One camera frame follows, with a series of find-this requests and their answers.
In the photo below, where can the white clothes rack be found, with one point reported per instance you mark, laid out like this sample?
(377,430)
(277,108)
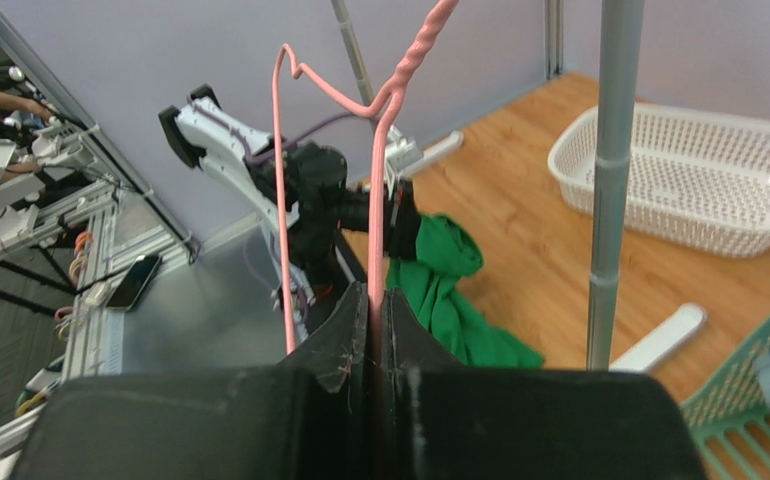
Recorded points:
(620,40)

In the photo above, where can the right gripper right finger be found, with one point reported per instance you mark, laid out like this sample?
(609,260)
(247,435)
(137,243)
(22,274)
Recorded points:
(447,420)

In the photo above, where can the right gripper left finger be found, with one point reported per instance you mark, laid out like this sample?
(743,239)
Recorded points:
(302,418)

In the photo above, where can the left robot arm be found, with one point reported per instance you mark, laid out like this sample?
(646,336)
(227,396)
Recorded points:
(297,186)

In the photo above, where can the white perforated plastic basket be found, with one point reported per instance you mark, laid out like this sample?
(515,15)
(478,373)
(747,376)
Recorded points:
(698,179)

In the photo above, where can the pink wire hanger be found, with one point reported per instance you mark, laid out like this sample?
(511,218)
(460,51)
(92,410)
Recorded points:
(386,106)

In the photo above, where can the green plastic crate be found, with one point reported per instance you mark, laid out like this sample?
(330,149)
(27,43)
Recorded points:
(728,418)

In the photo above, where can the smartphone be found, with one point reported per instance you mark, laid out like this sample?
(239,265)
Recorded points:
(130,289)

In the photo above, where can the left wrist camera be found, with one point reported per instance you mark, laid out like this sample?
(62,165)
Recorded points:
(400,153)

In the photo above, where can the green tank top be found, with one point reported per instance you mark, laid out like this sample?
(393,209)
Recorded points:
(427,271)

